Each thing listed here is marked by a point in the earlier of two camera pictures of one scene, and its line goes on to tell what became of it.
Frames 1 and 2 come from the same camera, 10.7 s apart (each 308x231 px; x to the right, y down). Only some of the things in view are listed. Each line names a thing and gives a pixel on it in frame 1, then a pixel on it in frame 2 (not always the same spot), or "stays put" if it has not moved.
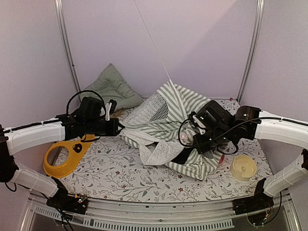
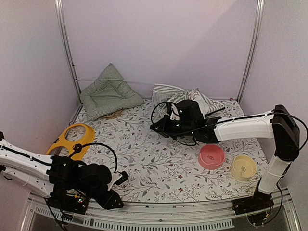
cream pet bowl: (243, 168) stays put
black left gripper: (112, 131) to (107, 202)
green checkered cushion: (111, 85) stays put
